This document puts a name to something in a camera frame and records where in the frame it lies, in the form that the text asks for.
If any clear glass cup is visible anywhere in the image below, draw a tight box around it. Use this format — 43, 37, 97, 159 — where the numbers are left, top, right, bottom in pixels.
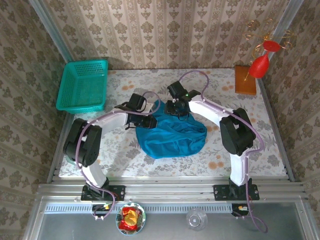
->
185, 207, 209, 232

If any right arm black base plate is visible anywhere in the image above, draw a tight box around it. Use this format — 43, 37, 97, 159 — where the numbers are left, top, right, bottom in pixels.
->
213, 184, 260, 202

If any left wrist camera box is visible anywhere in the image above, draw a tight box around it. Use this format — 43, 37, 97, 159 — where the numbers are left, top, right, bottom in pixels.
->
128, 93, 148, 113

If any teal plastic basket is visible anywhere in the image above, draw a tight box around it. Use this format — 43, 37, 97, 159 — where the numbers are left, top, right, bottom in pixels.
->
55, 59, 109, 115

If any black cable bracket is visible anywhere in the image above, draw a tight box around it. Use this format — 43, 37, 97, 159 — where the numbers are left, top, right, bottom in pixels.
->
231, 203, 251, 218
91, 203, 113, 218

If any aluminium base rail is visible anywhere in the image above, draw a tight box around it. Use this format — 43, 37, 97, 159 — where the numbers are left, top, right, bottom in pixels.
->
37, 176, 306, 204

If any red yellow snack packet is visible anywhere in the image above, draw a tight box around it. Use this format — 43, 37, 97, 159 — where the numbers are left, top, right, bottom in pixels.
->
118, 206, 141, 231

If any grey metal shelf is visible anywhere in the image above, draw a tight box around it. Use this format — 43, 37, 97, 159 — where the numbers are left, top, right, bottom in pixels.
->
23, 196, 320, 240

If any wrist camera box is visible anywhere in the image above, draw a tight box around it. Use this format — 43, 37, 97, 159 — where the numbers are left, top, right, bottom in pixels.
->
166, 80, 189, 100
128, 93, 148, 113

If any floral tablecloth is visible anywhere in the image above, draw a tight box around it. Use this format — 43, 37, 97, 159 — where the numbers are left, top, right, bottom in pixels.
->
59, 68, 288, 179

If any red goblet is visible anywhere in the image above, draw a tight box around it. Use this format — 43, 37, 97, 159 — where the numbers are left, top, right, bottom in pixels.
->
248, 39, 281, 80

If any brown wooden block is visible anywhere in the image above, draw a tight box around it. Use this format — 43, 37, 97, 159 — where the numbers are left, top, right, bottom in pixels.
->
234, 65, 258, 96

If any aluminium corner post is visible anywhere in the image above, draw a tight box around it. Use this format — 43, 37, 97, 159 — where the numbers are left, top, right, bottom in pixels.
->
27, 0, 74, 63
271, 0, 305, 40

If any grey slotted cable duct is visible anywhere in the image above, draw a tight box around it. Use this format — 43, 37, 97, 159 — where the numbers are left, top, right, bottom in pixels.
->
44, 202, 234, 215

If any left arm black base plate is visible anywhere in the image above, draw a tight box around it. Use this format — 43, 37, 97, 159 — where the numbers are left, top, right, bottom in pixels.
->
80, 184, 126, 201

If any patterned glass plate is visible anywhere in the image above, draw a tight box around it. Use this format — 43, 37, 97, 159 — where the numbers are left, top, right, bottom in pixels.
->
115, 201, 147, 236

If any blue t-shirt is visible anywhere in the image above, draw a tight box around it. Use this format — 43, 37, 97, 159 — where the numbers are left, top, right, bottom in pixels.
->
135, 99, 208, 160

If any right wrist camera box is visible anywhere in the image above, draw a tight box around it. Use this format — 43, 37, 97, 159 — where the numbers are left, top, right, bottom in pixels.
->
166, 80, 189, 100

